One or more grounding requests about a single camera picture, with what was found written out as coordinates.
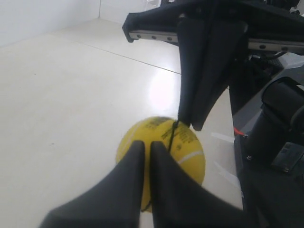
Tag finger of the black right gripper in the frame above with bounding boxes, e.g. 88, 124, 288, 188
177, 19, 214, 125
192, 21, 248, 131

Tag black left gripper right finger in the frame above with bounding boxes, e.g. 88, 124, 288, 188
150, 142, 252, 228

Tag black hanging string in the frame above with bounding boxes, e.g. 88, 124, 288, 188
141, 104, 182, 212

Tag yellow tennis ball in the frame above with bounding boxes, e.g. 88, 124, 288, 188
115, 116, 206, 212

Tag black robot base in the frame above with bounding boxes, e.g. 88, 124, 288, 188
228, 0, 304, 228

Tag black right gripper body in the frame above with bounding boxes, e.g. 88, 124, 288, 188
123, 0, 304, 52

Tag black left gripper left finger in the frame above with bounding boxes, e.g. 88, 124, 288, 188
40, 141, 145, 228

